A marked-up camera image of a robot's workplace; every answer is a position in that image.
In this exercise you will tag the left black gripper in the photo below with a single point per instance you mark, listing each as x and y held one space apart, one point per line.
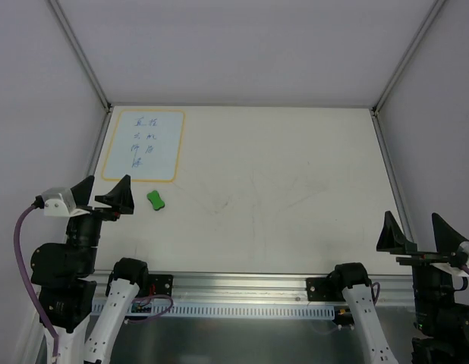
99 211

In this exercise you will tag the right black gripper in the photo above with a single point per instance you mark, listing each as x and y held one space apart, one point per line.
424 257

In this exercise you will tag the green whiteboard eraser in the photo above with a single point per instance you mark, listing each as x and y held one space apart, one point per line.
155 200

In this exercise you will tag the yellow framed small whiteboard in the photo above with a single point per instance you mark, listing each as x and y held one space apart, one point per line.
145 144

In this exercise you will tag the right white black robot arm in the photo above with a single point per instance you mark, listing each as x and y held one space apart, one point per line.
436 276

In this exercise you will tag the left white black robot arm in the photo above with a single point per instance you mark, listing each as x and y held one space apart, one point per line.
61 270

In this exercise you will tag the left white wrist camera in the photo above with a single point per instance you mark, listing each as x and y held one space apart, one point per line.
59 202

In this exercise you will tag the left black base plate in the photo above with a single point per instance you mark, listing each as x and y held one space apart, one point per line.
159 284

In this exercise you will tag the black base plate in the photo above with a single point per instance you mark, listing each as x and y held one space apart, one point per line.
159 284
323 290

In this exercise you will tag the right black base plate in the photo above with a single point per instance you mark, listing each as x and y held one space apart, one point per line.
323 290

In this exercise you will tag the white slotted cable duct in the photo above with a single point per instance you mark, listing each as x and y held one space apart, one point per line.
226 310

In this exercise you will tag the aluminium mounting rail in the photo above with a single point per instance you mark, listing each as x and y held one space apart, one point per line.
273 289

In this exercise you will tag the left aluminium frame post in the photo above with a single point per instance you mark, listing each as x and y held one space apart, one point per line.
65 25

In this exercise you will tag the aluminium frame post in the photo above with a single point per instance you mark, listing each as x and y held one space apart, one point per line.
410 51
65 25

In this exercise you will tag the right aluminium frame post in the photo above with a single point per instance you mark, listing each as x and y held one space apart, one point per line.
410 51

